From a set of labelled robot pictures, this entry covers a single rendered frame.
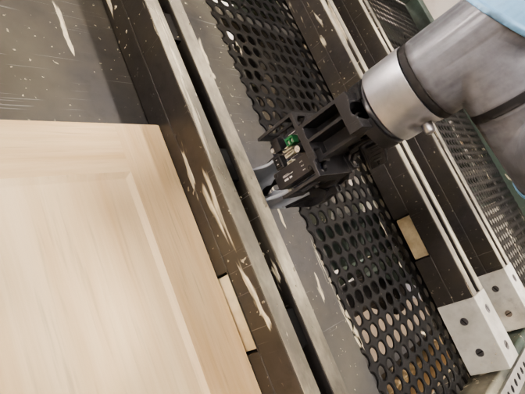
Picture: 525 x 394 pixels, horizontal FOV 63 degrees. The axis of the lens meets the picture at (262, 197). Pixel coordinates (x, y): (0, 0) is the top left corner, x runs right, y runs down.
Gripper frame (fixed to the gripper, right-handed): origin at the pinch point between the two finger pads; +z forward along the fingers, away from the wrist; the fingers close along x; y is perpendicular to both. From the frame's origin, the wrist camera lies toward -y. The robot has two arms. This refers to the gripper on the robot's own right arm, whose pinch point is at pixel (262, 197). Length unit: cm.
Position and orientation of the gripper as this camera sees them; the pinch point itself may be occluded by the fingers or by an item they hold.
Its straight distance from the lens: 55.2
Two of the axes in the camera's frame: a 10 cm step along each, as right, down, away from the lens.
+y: -6.7, 1.0, -7.4
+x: 3.8, 9.0, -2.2
